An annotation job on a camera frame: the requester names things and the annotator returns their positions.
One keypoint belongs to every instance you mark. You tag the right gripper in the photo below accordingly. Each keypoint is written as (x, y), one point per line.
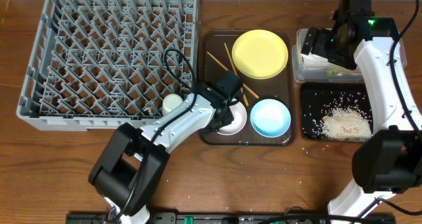
(318, 47)

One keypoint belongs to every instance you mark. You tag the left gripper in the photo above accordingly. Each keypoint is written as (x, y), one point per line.
(228, 118)

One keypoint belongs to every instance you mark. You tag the white pink bowl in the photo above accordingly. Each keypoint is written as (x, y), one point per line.
(239, 113)

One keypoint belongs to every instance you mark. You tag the white paper napkin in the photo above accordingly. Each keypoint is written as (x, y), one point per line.
(311, 60)

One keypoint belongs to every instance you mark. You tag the green snack wrapper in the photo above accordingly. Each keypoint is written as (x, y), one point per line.
(344, 74)

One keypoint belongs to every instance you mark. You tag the light blue bowl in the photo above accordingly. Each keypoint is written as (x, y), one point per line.
(270, 118)

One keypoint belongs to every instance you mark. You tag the white paper cup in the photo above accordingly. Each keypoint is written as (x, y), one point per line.
(171, 102)

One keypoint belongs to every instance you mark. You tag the rice and peanut pile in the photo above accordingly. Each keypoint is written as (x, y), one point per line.
(346, 125)

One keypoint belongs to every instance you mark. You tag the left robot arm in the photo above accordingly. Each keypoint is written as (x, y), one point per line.
(131, 165)

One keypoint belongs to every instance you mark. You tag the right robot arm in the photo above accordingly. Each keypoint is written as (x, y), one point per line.
(389, 163)

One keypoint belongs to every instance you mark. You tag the clear plastic bin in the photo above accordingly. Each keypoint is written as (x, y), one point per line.
(313, 72)

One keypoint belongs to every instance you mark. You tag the dark brown serving tray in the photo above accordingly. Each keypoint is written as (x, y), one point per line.
(279, 87)

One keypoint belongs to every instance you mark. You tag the yellow plate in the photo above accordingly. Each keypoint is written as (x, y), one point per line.
(260, 54)

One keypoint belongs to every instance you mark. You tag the wooden chopstick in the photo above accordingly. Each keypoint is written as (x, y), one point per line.
(225, 68)
(235, 72)

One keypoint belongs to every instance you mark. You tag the black plastic tray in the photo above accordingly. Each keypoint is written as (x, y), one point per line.
(313, 102)

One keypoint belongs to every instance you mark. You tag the grey dish rack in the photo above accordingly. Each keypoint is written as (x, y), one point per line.
(102, 63)

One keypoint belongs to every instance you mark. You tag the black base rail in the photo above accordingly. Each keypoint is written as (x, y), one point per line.
(173, 218)

